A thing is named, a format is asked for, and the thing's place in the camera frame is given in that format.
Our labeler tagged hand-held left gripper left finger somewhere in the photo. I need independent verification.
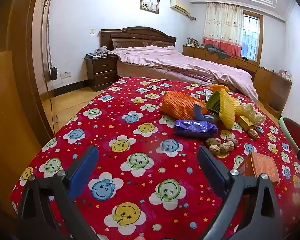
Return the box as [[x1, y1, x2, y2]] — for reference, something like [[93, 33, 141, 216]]
[[16, 145, 100, 240]]

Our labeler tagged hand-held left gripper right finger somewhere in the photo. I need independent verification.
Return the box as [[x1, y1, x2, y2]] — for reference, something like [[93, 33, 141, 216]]
[[197, 146, 283, 240]]

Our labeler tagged red bucket with green rim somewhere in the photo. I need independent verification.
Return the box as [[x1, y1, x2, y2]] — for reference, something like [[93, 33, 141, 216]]
[[279, 116, 300, 155]]

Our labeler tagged orange cardboard box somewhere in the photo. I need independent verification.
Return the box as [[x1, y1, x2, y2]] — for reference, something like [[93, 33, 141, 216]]
[[236, 152, 280, 184]]

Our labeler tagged purple foil wrapper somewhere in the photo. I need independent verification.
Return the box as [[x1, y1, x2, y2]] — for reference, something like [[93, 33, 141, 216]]
[[174, 119, 218, 139]]

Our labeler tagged small yellow box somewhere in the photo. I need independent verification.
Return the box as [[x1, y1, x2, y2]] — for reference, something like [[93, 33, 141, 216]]
[[238, 116, 257, 132]]

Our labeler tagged blue plastic piece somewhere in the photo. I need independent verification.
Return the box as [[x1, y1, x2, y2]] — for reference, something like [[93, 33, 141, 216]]
[[193, 103, 219, 123]]

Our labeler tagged yellow foam net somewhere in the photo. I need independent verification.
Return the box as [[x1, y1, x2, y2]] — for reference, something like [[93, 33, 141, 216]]
[[219, 89, 243, 130]]

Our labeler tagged cream wrapper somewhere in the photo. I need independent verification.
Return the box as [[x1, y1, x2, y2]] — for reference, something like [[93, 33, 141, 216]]
[[241, 102, 265, 125]]

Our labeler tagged green striped wrapper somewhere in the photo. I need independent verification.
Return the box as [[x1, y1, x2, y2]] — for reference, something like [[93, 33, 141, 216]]
[[205, 90, 222, 118]]

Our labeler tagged orange foam net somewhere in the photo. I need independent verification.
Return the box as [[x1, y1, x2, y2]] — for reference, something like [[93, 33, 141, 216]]
[[160, 91, 205, 120]]

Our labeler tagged orange wrapper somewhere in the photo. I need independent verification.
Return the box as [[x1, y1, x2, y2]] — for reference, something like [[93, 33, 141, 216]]
[[206, 84, 230, 93]]

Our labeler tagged cluster of small bottles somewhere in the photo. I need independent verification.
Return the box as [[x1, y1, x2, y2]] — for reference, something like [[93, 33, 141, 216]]
[[279, 69, 293, 80]]

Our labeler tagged long wooden cabinet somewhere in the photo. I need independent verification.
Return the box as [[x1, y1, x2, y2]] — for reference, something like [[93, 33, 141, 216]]
[[182, 45, 293, 112]]

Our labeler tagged red smiley flower blanket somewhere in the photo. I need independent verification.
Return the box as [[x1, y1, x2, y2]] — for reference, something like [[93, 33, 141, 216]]
[[10, 76, 300, 240]]

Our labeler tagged dark wooden nightstand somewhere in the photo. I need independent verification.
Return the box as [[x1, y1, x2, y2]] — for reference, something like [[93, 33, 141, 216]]
[[84, 54, 118, 92]]

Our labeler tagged wooden panel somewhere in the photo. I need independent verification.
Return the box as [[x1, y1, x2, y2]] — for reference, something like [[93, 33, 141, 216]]
[[0, 50, 42, 218]]

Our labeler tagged pile of clothes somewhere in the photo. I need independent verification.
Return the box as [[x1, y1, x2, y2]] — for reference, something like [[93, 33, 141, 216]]
[[86, 46, 114, 58]]

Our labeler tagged bed with pink blanket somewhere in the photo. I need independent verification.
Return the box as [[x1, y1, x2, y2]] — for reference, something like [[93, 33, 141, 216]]
[[112, 45, 258, 103]]

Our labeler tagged grey garment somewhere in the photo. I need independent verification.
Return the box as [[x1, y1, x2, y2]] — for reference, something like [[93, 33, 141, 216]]
[[204, 44, 230, 59]]

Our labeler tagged barred window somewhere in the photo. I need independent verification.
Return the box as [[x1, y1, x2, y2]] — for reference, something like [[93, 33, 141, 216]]
[[240, 9, 263, 63]]

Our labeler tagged dark wooden headboard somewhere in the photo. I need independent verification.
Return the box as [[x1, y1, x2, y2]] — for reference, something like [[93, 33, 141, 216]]
[[99, 26, 177, 52]]

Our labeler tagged cream and red curtain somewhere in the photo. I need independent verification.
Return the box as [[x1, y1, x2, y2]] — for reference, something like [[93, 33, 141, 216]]
[[203, 2, 244, 57]]

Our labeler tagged hanging black cable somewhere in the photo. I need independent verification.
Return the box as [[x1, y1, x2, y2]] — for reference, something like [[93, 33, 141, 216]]
[[45, 0, 53, 90]]

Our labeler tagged wooden door frame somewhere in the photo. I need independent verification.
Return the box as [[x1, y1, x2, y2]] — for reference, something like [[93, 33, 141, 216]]
[[5, 0, 57, 140]]

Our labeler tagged wall air conditioner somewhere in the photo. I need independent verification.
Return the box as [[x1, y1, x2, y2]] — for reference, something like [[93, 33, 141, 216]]
[[170, 0, 192, 15]]

